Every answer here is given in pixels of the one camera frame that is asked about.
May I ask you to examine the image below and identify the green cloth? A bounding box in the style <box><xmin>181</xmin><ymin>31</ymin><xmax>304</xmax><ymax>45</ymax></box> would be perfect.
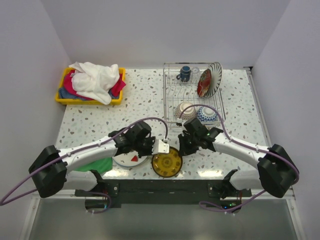
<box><xmin>75</xmin><ymin>157</ymin><xmax>113</xmax><ymax>175</ymax></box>

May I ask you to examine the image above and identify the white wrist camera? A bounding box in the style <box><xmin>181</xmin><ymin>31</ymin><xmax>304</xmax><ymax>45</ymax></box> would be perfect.
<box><xmin>152</xmin><ymin>139</ymin><xmax>170</xmax><ymax>155</ymax></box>
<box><xmin>175</xmin><ymin>117</ymin><xmax>183</xmax><ymax>127</ymax></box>

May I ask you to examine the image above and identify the red floral plate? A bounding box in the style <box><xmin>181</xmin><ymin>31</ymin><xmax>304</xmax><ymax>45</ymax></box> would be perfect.
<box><xmin>197</xmin><ymin>69</ymin><xmax>212</xmax><ymax>98</ymax></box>

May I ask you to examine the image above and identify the yellow patterned plate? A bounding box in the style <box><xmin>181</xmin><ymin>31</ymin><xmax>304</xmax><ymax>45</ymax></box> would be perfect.
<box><xmin>151</xmin><ymin>147</ymin><xmax>183</xmax><ymax>178</ymax></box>

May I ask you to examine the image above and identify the blue striped white plate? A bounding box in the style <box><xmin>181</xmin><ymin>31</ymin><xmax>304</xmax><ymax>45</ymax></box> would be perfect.
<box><xmin>204</xmin><ymin>62</ymin><xmax>223</xmax><ymax>98</ymax></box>

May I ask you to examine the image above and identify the red patterned small dish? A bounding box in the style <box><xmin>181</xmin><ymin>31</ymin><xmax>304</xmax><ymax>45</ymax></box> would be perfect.
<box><xmin>174</xmin><ymin>101</ymin><xmax>197</xmax><ymax>122</ymax></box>

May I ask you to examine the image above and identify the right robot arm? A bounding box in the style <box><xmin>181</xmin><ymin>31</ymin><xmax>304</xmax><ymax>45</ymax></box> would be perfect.
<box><xmin>178</xmin><ymin>118</ymin><xmax>300</xmax><ymax>198</ymax></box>

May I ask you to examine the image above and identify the blue patterned bowl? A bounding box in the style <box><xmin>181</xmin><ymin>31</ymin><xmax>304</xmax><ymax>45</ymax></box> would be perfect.
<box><xmin>196</xmin><ymin>105</ymin><xmax>219</xmax><ymax>123</ymax></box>

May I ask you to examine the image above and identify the blue checked cloth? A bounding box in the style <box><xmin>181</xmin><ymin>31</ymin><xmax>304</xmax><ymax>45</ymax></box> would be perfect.
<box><xmin>58</xmin><ymin>87</ymin><xmax>69</xmax><ymax>99</ymax></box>

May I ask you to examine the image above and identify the pink cloth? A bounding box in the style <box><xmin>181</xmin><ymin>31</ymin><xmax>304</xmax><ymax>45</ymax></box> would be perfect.
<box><xmin>62</xmin><ymin>69</ymin><xmax>126</xmax><ymax>101</ymax></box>

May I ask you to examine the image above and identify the dark blue mug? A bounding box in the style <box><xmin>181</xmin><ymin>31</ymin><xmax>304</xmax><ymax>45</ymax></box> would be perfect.
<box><xmin>176</xmin><ymin>65</ymin><xmax>192</xmax><ymax>83</ymax></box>

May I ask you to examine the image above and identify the small clear glass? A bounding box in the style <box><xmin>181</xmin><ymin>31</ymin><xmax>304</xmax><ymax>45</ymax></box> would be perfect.
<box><xmin>190</xmin><ymin>67</ymin><xmax>201</xmax><ymax>83</ymax></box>

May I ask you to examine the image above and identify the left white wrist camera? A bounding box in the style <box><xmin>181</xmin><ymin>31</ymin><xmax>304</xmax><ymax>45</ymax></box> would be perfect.
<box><xmin>152</xmin><ymin>139</ymin><xmax>170</xmax><ymax>155</ymax></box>

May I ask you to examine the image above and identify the white towel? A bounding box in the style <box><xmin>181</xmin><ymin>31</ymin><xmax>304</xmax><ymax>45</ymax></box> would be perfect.
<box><xmin>69</xmin><ymin>62</ymin><xmax>120</xmax><ymax>105</ymax></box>

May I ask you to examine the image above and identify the yellow plastic bin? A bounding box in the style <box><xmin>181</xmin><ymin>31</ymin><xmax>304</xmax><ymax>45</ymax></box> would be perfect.
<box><xmin>55</xmin><ymin>67</ymin><xmax>126</xmax><ymax>106</ymax></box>

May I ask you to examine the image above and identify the watermelon pattern white plate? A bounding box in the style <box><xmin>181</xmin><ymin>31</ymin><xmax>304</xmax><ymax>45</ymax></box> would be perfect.
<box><xmin>111</xmin><ymin>149</ymin><xmax>148</xmax><ymax>168</ymax></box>

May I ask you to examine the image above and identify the wire dish rack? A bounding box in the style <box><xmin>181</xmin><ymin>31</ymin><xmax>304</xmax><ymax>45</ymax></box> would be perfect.
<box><xmin>163</xmin><ymin>62</ymin><xmax>226</xmax><ymax>131</ymax></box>

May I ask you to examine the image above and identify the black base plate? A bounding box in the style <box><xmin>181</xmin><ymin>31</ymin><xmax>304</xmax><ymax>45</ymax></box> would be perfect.
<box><xmin>75</xmin><ymin>170</ymin><xmax>252</xmax><ymax>210</ymax></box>

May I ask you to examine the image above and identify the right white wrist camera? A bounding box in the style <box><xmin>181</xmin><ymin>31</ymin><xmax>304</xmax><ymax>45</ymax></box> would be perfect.
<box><xmin>175</xmin><ymin>117</ymin><xmax>183</xmax><ymax>127</ymax></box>

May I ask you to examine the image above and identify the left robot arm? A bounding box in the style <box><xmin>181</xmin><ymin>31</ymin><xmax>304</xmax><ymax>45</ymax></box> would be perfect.
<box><xmin>28</xmin><ymin>121</ymin><xmax>156</xmax><ymax>198</ymax></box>

